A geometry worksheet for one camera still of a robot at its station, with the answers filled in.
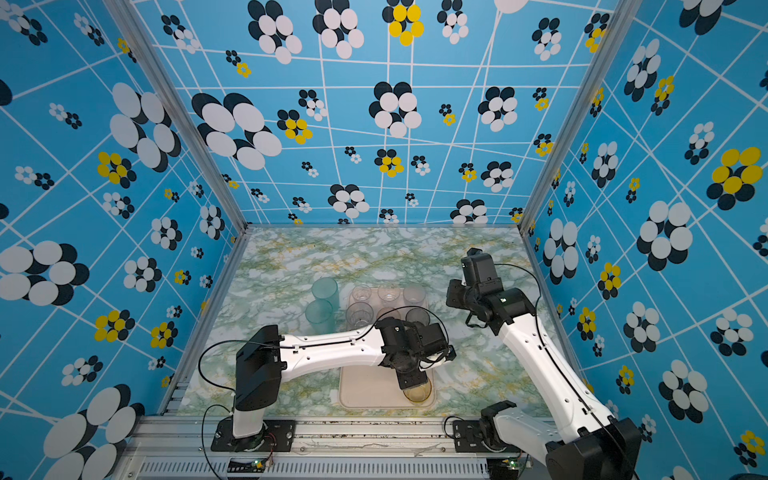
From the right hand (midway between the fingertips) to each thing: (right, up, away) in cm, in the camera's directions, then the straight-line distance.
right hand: (457, 290), depth 79 cm
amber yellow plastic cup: (-10, -28, +1) cm, 30 cm away
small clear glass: (-27, -3, +18) cm, 33 cm away
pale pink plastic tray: (-22, -27, +2) cm, 35 cm away
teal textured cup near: (-40, -10, +14) cm, 44 cm away
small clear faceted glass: (-18, -4, +22) cm, 29 cm away
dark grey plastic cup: (-9, -9, +12) cm, 17 cm away
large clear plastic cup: (-28, -10, +13) cm, 32 cm away
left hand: (-10, -22, -2) cm, 24 cm away
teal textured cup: (-39, -2, +19) cm, 44 cm away
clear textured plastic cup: (-10, -4, +17) cm, 20 cm away
